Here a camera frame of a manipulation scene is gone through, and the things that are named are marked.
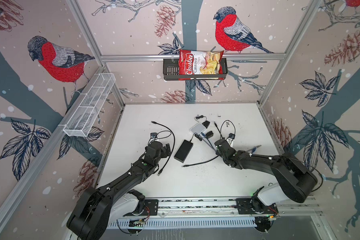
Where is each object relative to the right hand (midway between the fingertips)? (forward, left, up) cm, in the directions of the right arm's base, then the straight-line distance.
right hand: (219, 149), depth 93 cm
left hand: (-3, +35, +9) cm, 37 cm away
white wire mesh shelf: (+12, +74, +32) cm, 82 cm away
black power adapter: (+11, +6, 0) cm, 13 cm away
